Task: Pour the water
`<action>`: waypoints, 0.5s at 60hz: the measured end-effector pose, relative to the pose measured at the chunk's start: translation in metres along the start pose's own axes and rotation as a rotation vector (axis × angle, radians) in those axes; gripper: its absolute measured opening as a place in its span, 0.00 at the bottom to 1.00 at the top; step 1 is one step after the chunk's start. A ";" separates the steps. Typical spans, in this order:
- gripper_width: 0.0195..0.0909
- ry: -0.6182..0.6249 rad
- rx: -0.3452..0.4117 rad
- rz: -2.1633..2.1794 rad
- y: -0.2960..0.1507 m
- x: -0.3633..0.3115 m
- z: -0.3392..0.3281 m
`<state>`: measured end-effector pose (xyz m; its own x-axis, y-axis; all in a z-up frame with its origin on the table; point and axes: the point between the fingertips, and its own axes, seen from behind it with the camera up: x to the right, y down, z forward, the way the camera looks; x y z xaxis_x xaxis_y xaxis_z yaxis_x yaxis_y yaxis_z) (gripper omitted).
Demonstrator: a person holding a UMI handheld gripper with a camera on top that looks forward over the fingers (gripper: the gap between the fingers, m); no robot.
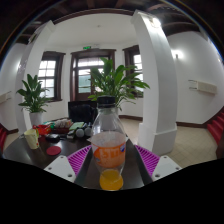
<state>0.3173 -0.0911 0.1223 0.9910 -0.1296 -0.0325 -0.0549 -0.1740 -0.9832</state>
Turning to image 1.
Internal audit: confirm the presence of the orange drink bottle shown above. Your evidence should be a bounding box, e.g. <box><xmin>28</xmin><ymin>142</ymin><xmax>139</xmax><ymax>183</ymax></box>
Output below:
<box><xmin>90</xmin><ymin>95</ymin><xmax>128</xmax><ymax>192</ymax></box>

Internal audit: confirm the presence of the red box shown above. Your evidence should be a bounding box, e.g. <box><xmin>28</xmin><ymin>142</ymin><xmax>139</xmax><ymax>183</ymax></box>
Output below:
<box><xmin>32</xmin><ymin>123</ymin><xmax>53</xmax><ymax>136</ymax></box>

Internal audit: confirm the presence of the grey-headed microphone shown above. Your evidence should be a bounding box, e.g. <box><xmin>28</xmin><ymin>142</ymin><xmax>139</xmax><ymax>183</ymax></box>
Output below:
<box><xmin>74</xmin><ymin>128</ymin><xmax>86</xmax><ymax>138</ymax></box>
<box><xmin>83</xmin><ymin>125</ymin><xmax>93</xmax><ymax>137</ymax></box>

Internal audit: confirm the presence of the black chair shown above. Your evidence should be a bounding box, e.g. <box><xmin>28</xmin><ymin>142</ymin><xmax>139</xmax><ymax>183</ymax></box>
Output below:
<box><xmin>67</xmin><ymin>100</ymin><xmax>99</xmax><ymax>124</ymax></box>

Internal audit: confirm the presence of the red carpeted staircase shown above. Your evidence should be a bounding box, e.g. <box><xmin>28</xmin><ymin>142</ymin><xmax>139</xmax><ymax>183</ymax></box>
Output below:
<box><xmin>206</xmin><ymin>109</ymin><xmax>224</xmax><ymax>144</ymax></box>
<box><xmin>0</xmin><ymin>123</ymin><xmax>8</xmax><ymax>151</ymax></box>

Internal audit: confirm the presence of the wall lamp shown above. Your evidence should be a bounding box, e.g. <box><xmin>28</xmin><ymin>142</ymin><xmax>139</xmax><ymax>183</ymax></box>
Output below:
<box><xmin>173</xmin><ymin>49</ymin><xmax>184</xmax><ymax>60</ymax></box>

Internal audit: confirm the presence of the red round coaster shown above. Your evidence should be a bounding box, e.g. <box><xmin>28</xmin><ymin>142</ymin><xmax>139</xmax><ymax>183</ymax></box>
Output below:
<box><xmin>45</xmin><ymin>145</ymin><xmax>62</xmax><ymax>157</ymax></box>

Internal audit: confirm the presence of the green cloth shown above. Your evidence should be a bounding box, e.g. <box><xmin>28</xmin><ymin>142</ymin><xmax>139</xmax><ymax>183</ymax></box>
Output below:
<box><xmin>68</xmin><ymin>121</ymin><xmax>85</xmax><ymax>132</ymax></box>

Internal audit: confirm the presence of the yellow cup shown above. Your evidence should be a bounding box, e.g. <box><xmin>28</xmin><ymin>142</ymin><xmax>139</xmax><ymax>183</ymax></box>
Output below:
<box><xmin>23</xmin><ymin>128</ymin><xmax>41</xmax><ymax>150</ymax></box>

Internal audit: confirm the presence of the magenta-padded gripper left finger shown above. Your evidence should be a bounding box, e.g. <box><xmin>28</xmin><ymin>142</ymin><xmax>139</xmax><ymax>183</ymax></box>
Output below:
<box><xmin>43</xmin><ymin>144</ymin><xmax>94</xmax><ymax>184</ymax></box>

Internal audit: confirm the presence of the dark wooden double door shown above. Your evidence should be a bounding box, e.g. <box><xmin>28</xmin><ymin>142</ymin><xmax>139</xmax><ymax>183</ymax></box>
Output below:
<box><xmin>69</xmin><ymin>48</ymin><xmax>117</xmax><ymax>103</ymax></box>

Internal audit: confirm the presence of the dark-framed window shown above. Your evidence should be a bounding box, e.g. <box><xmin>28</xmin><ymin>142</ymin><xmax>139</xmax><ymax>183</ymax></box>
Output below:
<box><xmin>122</xmin><ymin>44</ymin><xmax>145</xmax><ymax>98</ymax></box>
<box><xmin>37</xmin><ymin>50</ymin><xmax>66</xmax><ymax>103</ymax></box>

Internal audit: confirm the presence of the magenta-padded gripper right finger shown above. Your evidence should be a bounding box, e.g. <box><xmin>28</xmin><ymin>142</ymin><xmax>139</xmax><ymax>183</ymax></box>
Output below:
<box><xmin>127</xmin><ymin>143</ymin><xmax>184</xmax><ymax>183</ymax></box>

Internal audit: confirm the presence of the potted plant, white pot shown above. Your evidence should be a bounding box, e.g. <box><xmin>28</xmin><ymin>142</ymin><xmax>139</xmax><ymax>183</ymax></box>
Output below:
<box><xmin>88</xmin><ymin>57</ymin><xmax>151</xmax><ymax>111</ymax></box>
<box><xmin>16</xmin><ymin>73</ymin><xmax>51</xmax><ymax>127</ymax></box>

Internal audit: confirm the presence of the small black device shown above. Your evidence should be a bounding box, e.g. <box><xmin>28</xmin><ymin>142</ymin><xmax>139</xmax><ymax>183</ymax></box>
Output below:
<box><xmin>45</xmin><ymin>133</ymin><xmax>61</xmax><ymax>143</ymax></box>

